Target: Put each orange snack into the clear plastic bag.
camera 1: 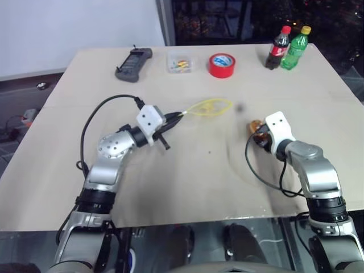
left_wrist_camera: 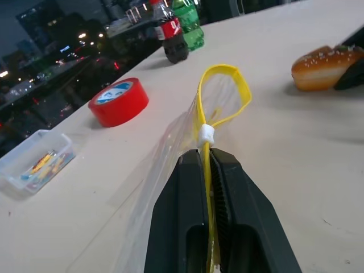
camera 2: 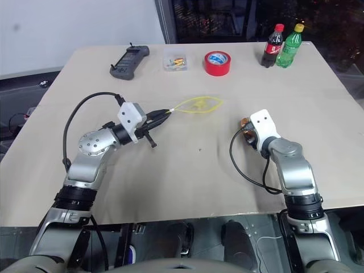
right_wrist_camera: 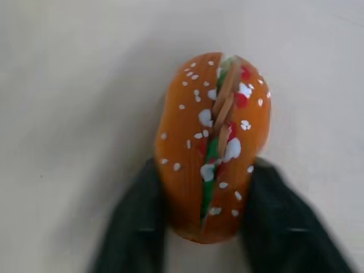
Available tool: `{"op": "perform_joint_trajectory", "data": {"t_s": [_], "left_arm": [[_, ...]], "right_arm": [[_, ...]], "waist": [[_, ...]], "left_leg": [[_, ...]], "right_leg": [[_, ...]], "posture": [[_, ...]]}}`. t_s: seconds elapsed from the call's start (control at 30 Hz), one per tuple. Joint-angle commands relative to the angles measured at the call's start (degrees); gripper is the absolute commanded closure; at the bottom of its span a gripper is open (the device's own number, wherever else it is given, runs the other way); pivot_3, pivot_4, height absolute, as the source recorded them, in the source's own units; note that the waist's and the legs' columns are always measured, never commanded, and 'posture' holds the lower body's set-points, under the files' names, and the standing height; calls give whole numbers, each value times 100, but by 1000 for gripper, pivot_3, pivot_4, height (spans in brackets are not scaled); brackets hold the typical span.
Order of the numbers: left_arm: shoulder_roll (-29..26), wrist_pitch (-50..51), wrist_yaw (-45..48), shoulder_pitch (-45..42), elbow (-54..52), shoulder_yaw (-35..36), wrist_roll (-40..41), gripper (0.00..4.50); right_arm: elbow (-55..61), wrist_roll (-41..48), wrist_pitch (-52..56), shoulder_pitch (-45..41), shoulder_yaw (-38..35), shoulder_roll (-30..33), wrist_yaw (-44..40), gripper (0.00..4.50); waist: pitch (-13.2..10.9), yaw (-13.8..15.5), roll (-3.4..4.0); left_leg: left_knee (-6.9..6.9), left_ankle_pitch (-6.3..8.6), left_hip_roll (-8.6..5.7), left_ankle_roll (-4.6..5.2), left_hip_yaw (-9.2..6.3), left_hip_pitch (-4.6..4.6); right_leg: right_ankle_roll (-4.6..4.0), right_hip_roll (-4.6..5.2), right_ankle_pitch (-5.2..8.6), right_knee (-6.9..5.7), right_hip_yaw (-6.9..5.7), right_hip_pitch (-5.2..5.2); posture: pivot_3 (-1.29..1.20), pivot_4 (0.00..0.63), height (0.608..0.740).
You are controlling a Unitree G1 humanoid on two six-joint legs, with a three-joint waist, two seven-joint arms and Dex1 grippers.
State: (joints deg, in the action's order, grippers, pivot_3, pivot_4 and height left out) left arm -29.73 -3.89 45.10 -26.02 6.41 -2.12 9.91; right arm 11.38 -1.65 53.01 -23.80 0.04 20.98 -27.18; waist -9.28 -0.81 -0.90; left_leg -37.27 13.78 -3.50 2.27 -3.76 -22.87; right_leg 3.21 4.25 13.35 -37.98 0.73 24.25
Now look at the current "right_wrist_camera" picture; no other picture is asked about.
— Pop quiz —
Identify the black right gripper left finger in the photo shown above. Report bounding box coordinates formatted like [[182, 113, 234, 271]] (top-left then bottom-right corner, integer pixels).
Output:
[[90, 158, 177, 273]]

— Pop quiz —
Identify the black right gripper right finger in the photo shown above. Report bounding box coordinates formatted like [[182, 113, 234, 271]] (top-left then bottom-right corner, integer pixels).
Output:
[[238, 156, 355, 273]]

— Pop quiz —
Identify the orange toy hamburger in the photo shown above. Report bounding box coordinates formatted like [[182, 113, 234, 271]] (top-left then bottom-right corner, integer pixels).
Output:
[[154, 52, 272, 245]]

